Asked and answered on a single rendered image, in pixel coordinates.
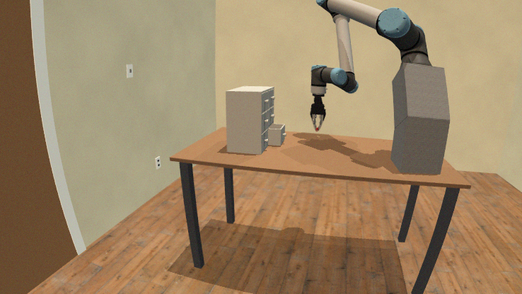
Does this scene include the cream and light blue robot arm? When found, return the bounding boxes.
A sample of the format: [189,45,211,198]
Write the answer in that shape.
[311,0,432,95]

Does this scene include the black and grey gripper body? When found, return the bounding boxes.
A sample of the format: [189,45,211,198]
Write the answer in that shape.
[311,94,325,115]

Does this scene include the white chest of drawers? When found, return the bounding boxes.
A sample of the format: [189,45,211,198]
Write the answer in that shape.
[226,86,274,155]

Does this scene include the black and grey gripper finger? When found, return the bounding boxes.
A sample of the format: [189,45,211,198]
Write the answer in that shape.
[318,109,326,131]
[311,111,317,130]

